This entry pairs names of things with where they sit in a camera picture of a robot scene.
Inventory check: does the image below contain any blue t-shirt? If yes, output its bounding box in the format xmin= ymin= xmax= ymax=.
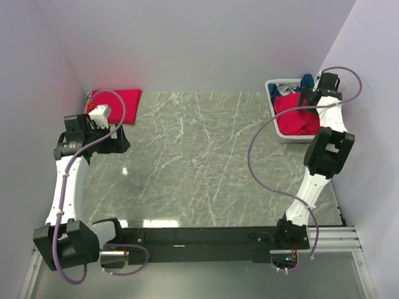
xmin=265 ymin=74 xmax=314 ymax=97

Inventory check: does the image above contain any red t-shirt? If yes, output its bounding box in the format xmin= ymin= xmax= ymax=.
xmin=85 ymin=89 xmax=142 ymax=125
xmin=274 ymin=92 xmax=320 ymax=136

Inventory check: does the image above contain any white plastic basket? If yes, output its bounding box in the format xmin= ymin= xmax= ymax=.
xmin=265 ymin=74 xmax=320 ymax=143

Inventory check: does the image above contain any aluminium rail frame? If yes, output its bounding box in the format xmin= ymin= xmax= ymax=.
xmin=19 ymin=227 xmax=376 ymax=298

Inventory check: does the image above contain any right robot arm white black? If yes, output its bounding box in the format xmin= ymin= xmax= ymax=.
xmin=273 ymin=72 xmax=355 ymax=249

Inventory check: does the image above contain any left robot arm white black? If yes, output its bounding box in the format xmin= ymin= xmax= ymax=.
xmin=33 ymin=113 xmax=130 ymax=271

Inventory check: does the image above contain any folded red t-shirt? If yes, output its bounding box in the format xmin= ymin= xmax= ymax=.
xmin=85 ymin=89 xmax=142 ymax=125

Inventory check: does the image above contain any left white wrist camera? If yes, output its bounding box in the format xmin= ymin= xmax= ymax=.
xmin=89 ymin=105 xmax=112 ymax=129

